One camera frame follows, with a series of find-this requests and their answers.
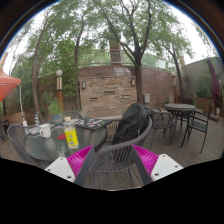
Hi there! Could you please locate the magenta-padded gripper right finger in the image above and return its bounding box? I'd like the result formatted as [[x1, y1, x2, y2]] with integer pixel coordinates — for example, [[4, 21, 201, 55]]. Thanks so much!
[[129, 143, 184, 187]]

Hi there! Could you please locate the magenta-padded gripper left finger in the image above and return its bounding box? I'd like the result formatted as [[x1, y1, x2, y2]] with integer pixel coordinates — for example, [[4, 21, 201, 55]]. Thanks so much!
[[44, 143, 101, 188]]

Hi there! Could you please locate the clear bottle with yellow label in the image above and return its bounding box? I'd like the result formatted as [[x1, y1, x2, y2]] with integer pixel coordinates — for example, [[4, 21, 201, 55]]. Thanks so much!
[[63, 116, 80, 150]]

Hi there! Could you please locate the white mug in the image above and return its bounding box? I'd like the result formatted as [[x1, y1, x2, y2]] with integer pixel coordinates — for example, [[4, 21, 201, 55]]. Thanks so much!
[[39, 123, 53, 139]]

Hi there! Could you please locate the silver laptop with stickers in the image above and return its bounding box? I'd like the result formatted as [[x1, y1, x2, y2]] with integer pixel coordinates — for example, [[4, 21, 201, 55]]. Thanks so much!
[[26, 123, 56, 136]]

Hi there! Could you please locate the grey wicker chair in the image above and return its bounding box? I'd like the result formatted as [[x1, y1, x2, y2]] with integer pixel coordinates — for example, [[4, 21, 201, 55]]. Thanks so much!
[[61, 110, 84, 121], [81, 114, 154, 191], [6, 123, 44, 166], [144, 105, 174, 149]]

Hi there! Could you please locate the black patio chair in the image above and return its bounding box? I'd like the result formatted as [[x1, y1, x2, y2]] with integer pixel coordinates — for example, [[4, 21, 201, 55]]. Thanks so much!
[[180, 103, 213, 154]]

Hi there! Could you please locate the blue and yellow striped cone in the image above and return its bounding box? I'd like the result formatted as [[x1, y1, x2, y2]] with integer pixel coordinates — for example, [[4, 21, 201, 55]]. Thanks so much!
[[34, 111, 41, 127]]

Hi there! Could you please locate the black laptop with stickers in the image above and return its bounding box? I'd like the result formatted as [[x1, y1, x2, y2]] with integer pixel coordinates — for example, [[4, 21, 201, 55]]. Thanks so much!
[[73, 117, 108, 132]]

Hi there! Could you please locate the black backpack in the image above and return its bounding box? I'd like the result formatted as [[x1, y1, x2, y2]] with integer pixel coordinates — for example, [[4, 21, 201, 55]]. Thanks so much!
[[112, 102, 150, 145]]

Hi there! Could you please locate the potted plant in blue pot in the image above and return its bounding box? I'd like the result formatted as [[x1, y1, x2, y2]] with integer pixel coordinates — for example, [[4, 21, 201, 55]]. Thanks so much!
[[47, 96, 64, 126]]

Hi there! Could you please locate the green leafy tree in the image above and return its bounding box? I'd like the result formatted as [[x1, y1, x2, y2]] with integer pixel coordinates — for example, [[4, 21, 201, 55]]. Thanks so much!
[[16, 9, 64, 124], [93, 0, 194, 104], [63, 0, 101, 111]]

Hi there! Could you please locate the closed maroon patio umbrella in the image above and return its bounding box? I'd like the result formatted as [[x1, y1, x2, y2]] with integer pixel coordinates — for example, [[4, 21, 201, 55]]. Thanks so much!
[[206, 57, 222, 116]]

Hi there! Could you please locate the orange canopy tent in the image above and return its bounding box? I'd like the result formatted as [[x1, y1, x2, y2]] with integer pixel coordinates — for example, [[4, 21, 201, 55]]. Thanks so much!
[[0, 68, 22, 103]]

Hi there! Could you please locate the globe lamp post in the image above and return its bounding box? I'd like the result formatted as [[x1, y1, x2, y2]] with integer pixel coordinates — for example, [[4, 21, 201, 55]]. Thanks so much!
[[55, 69, 65, 113]]

